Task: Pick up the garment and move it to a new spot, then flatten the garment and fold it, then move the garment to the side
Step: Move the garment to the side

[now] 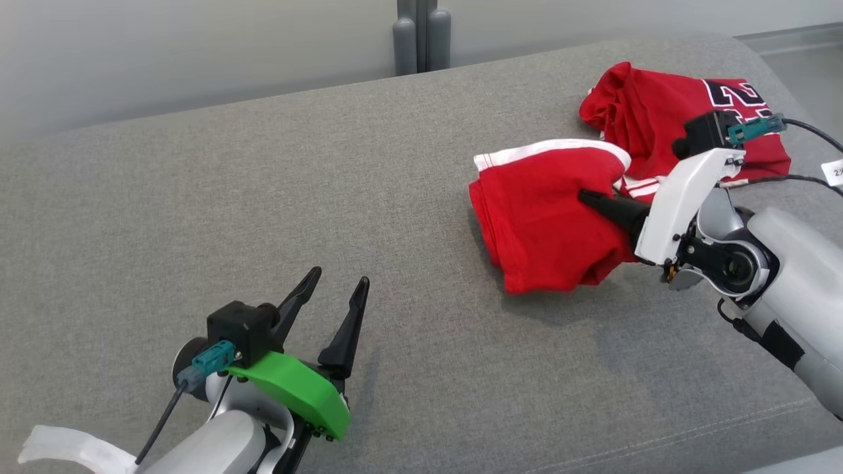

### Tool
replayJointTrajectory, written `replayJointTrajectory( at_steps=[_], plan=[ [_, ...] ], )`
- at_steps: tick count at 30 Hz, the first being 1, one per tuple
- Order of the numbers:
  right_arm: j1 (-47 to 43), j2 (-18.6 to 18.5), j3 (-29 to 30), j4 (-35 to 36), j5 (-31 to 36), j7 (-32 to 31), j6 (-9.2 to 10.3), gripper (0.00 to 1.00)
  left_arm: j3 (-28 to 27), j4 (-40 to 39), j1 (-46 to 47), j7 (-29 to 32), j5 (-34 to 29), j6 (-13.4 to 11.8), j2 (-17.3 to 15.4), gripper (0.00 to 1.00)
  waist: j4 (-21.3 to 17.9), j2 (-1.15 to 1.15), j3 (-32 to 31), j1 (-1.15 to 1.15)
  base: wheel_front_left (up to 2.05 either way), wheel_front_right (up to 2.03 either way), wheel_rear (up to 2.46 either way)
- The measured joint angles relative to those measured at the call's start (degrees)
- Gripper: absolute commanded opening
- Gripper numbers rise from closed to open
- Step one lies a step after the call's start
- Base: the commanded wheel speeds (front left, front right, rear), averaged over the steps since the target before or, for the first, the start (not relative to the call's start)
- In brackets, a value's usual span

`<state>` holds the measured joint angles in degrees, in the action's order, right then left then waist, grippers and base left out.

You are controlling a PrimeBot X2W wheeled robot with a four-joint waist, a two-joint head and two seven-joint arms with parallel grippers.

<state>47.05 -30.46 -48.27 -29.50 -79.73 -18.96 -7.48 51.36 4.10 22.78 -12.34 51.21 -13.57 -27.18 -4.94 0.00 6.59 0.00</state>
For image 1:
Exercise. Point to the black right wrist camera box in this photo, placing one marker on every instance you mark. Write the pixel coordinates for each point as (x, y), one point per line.
(708, 131)

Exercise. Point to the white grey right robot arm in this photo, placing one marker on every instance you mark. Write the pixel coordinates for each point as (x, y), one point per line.
(803, 276)

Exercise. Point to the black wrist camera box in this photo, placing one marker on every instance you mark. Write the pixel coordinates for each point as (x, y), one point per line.
(240, 329)
(708, 131)

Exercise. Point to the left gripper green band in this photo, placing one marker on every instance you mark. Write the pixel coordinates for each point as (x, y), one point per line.
(303, 392)

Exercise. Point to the grey metal stand post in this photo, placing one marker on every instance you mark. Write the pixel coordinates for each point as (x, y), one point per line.
(405, 46)

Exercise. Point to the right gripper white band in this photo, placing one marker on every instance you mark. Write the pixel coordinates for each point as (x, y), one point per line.
(678, 204)

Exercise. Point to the grey fabric sofa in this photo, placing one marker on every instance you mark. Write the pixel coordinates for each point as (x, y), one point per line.
(263, 197)

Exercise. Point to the red basketball jersey number 23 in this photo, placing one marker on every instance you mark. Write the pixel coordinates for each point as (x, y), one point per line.
(652, 105)

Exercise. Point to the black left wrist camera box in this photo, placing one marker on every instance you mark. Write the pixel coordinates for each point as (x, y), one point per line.
(240, 329)

